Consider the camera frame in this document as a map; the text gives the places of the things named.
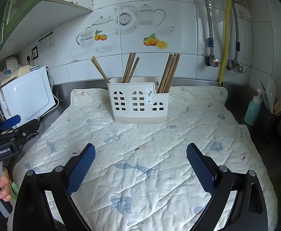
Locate wooden chopstick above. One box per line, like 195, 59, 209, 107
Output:
165, 54, 181, 93
158, 53, 177, 93
125, 52, 136, 82
127, 57, 140, 83
91, 56, 110, 84
157, 54, 173, 93
162, 53, 178, 93
122, 53, 135, 83

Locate person's left hand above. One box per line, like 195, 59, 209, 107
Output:
0, 167, 12, 202

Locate white microwave oven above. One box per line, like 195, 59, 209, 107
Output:
0, 67, 55, 128

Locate white quilted mat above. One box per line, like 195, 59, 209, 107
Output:
13, 86, 278, 230

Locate teal soap bottle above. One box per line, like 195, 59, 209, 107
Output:
244, 88, 263, 126

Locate white plastic utensil holder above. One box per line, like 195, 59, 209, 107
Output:
107, 77, 169, 124

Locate white rice spoon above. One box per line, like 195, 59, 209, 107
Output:
266, 79, 276, 114

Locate yellow gas pipe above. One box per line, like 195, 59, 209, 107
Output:
218, 0, 231, 87

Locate right metal water valve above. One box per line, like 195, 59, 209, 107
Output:
227, 60, 244, 74

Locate green wall cabinet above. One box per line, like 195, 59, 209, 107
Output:
0, 0, 93, 64

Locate red handle water valve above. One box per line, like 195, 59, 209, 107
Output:
205, 55, 220, 67

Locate right braided metal hose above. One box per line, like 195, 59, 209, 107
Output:
231, 0, 242, 66

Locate braided metal hose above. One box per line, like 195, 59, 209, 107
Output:
231, 0, 242, 66
197, 0, 215, 59

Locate left braided metal hose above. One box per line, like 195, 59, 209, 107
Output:
197, 0, 215, 59

